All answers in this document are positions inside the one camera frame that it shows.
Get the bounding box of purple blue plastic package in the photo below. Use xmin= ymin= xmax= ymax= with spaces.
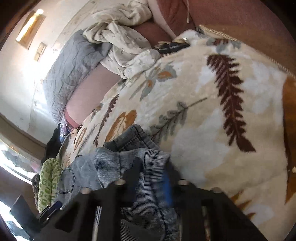
xmin=59 ymin=115 xmax=70 ymax=144

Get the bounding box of black clothing pile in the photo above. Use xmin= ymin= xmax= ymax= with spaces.
xmin=41 ymin=125 xmax=61 ymax=164

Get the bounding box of blue denim jeans pant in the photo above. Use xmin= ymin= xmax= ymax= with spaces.
xmin=56 ymin=124 xmax=179 ymax=240

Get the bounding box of beige wall switch plate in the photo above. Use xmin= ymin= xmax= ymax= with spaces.
xmin=34 ymin=42 xmax=47 ymax=61

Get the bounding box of green white patterned cloth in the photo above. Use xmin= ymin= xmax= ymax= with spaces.
xmin=38 ymin=158 xmax=61 ymax=213

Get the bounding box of black remote on bed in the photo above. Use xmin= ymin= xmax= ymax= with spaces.
xmin=154 ymin=39 xmax=190 ymax=55

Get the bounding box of pink maroon bed sheet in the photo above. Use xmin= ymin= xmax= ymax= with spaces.
xmin=65 ymin=1 xmax=295 ymax=127

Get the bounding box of cream leaf pattern blanket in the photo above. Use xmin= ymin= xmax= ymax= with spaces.
xmin=60 ymin=27 xmax=295 ymax=240

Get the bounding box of crumpled white printed cloth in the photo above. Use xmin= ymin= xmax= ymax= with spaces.
xmin=83 ymin=1 xmax=161 ymax=81

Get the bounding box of grey quilted pillow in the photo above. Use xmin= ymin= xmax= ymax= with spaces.
xmin=43 ymin=30 xmax=112 ymax=123

